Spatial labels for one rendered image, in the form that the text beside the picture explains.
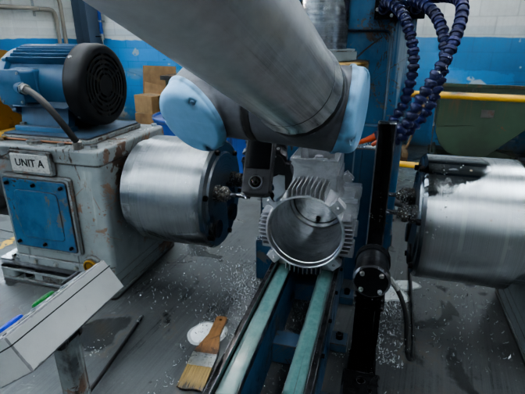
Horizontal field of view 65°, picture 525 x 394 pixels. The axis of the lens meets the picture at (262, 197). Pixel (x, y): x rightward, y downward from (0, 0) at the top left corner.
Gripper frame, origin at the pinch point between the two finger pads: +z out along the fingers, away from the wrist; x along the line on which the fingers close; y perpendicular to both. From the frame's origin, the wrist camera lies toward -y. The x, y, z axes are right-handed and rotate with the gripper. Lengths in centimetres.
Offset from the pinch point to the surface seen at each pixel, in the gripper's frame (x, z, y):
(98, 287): 15.8, -14.0, -29.0
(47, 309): 17.0, -19.2, -34.8
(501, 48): -146, 238, 447
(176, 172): 21.1, -1.7, 3.1
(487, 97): -79, 112, 184
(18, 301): 59, 20, -22
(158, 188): 24.6, 0.2, -0.2
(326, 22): -6.8, -21.9, 25.5
